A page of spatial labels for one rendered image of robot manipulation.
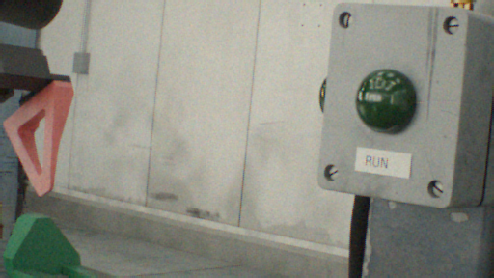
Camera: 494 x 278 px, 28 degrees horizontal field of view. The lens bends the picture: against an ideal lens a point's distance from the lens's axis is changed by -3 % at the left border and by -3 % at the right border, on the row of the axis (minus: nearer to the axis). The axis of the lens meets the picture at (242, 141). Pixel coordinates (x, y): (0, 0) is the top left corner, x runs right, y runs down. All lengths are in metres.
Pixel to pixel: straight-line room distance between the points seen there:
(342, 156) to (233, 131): 6.98
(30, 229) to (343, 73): 5.68
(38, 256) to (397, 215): 5.67
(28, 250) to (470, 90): 5.70
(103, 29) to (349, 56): 8.11
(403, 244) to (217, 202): 7.05
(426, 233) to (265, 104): 6.77
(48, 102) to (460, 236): 0.35
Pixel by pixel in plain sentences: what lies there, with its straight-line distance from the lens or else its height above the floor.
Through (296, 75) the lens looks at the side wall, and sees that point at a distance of 7.10.
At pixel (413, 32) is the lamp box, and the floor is 1.32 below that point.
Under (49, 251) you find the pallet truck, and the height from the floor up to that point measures 0.18.
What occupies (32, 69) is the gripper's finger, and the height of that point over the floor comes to 1.28.
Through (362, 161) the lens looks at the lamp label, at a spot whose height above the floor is 1.26.
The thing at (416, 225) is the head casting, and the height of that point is 1.22.
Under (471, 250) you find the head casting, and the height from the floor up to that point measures 1.22.
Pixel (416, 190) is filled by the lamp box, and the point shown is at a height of 1.25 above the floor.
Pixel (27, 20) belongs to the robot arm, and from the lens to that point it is 0.80.
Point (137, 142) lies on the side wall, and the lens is 8.16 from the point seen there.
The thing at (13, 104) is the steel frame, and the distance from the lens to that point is 9.05.
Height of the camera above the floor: 1.28
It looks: 3 degrees down
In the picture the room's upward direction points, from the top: 5 degrees clockwise
